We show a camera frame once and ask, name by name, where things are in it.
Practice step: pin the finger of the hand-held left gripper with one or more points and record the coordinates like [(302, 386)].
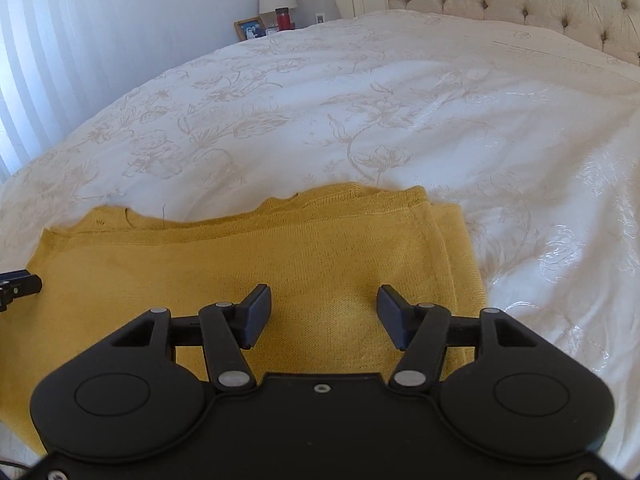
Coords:
[(22, 285)]

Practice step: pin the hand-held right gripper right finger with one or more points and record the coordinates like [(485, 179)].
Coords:
[(392, 317)]

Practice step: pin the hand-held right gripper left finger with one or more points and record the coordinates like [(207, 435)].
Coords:
[(255, 317)]

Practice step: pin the yellow knit sweater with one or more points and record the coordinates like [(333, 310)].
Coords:
[(310, 260)]

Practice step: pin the white sheer curtain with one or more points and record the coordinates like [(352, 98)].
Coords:
[(45, 70)]

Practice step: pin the white embroidered bedspread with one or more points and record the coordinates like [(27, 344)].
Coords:
[(350, 90)]

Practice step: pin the red candle jar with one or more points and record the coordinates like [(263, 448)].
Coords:
[(283, 18)]

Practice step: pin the wooden picture frame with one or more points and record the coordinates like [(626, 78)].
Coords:
[(249, 29)]

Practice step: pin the white wall outlet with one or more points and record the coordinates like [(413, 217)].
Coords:
[(320, 17)]

